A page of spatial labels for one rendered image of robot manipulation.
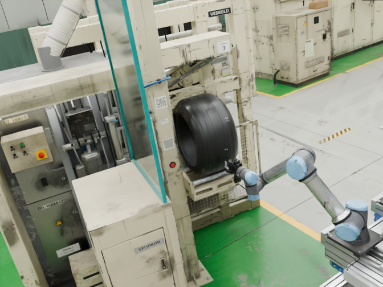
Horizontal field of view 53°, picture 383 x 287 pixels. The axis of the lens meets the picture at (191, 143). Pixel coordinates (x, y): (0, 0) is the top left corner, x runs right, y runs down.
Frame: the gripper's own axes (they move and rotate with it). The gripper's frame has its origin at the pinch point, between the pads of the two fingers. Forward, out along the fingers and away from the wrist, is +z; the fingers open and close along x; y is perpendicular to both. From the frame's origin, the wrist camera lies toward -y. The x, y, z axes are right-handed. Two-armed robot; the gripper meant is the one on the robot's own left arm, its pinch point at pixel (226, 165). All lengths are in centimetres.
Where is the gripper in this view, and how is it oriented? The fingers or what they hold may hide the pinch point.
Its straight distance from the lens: 262.9
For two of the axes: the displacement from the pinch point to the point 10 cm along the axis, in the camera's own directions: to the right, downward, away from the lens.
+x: -9.0, 2.9, -3.1
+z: -3.8, -2.2, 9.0
